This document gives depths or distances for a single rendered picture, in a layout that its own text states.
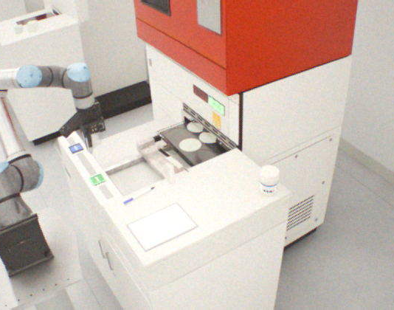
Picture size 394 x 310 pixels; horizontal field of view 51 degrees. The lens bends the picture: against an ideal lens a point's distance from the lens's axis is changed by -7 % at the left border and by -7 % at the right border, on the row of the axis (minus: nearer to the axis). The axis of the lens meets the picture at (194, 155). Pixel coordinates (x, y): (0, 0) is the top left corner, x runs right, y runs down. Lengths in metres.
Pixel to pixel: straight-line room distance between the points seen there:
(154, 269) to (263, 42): 0.93
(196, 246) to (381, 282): 1.48
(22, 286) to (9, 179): 0.40
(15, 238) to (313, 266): 1.75
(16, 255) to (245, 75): 1.10
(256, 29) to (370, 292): 1.65
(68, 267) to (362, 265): 1.77
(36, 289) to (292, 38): 1.39
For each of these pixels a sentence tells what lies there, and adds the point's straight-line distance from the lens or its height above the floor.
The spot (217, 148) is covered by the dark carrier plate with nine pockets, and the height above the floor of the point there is 0.90.
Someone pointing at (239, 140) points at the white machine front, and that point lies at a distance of 1.86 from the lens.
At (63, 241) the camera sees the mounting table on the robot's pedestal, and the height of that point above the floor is 0.82.
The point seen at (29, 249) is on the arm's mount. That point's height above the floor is 0.91.
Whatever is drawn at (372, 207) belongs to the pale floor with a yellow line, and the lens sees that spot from 3.15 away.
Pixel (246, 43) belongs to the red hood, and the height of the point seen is 1.43.
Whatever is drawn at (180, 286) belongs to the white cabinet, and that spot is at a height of 0.76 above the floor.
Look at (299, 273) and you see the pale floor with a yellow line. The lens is 2.64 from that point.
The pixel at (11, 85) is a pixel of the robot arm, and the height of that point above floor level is 1.44.
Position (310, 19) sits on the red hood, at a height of 1.46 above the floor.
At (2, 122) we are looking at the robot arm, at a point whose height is 1.23.
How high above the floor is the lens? 2.07
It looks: 37 degrees down
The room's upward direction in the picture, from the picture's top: 3 degrees counter-clockwise
